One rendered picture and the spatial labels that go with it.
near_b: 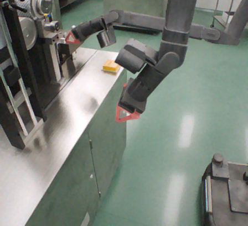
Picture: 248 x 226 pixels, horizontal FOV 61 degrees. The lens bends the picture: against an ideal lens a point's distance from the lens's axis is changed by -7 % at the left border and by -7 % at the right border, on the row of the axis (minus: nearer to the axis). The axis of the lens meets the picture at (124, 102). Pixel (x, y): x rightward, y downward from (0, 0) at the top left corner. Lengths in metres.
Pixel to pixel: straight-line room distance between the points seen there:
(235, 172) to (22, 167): 1.31
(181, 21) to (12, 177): 0.65
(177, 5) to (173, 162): 1.52
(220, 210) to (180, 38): 1.16
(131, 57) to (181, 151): 1.49
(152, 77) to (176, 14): 0.16
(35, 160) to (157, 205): 1.07
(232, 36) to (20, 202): 0.89
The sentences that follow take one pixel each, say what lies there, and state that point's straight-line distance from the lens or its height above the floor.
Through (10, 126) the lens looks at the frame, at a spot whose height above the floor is 1.02.
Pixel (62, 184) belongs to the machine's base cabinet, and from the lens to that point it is 0.87.
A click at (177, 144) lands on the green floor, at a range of 1.98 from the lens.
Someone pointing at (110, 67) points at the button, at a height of 0.92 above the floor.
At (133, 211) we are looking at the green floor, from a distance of 1.62.
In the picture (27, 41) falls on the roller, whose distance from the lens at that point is 0.95.
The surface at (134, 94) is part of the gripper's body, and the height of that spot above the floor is 1.14.
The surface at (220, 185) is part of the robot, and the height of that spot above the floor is 0.24.
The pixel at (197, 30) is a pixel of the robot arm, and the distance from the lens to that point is 0.89.
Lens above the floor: 1.50
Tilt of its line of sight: 40 degrees down
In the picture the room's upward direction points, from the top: straight up
